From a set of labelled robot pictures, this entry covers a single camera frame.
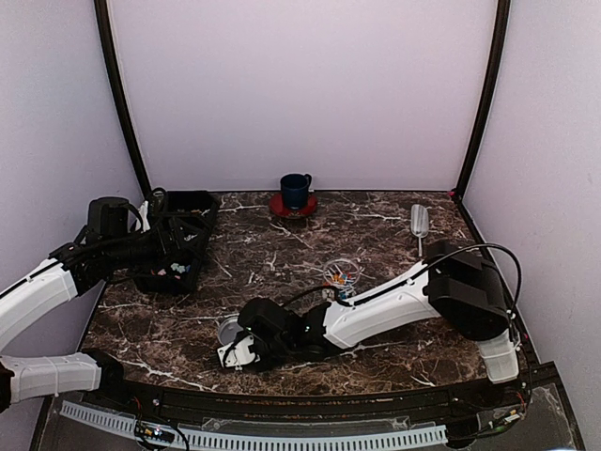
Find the black three-compartment candy bin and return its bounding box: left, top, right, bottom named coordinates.
left=127, top=188, right=219, bottom=295

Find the round metal lid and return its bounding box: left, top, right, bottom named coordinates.
left=217, top=315, right=242, bottom=346

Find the clear plastic cup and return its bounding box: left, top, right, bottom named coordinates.
left=322, top=257, right=362, bottom=301

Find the metal scoop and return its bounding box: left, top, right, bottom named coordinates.
left=410, top=204, right=429, bottom=258

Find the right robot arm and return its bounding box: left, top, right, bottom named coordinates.
left=218, top=241, right=519, bottom=408

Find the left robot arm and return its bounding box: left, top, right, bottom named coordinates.
left=1, top=188, right=214, bottom=410

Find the red saucer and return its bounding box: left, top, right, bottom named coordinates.
left=269, top=193, right=319, bottom=221

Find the dark blue mug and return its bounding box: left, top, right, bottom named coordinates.
left=280, top=174, right=313, bottom=210

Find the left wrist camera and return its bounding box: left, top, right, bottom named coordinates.
left=138, top=188, right=167, bottom=232

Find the white slotted cable duct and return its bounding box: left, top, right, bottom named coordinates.
left=59, top=401, right=448, bottom=451

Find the left black frame post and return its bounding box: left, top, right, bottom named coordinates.
left=93, top=0, right=152, bottom=197

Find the black frame post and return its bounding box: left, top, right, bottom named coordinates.
left=454, top=0, right=511, bottom=203
left=93, top=0, right=152, bottom=197

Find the black front rail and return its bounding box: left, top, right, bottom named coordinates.
left=122, top=380, right=530, bottom=422

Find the right black frame post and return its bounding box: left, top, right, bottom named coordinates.
left=454, top=0, right=511, bottom=203

